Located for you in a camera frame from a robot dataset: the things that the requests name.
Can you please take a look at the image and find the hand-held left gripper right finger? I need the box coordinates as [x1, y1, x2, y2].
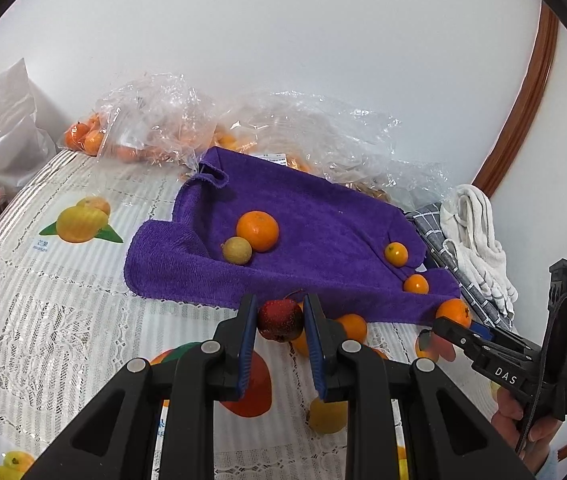
[303, 294, 537, 480]

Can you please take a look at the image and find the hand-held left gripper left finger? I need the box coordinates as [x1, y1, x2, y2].
[28, 294, 259, 480]

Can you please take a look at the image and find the red lychee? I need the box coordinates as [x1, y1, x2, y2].
[256, 298, 306, 343]

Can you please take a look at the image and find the tan round small fruit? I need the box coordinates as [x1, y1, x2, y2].
[220, 236, 253, 264]

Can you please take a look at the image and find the large orange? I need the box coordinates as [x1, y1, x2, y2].
[236, 211, 280, 253]

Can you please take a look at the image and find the purple towel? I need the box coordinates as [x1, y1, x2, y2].
[124, 146, 461, 323]

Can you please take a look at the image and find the person's right hand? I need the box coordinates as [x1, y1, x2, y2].
[496, 387, 561, 461]

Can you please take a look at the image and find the white striped towel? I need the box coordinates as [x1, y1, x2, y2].
[439, 184, 519, 317]

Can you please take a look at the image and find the grey checked cloth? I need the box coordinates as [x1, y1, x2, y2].
[403, 202, 514, 331]

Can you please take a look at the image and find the large clear plastic bag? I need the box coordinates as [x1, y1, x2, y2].
[183, 90, 451, 206]

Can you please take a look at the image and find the clear plastic bag of oranges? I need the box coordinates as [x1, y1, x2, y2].
[58, 74, 219, 166]

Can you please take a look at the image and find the white plastic bag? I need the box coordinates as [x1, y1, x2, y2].
[0, 58, 58, 196]

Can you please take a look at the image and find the brown wooden door frame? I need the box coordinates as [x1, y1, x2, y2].
[471, 0, 560, 198]

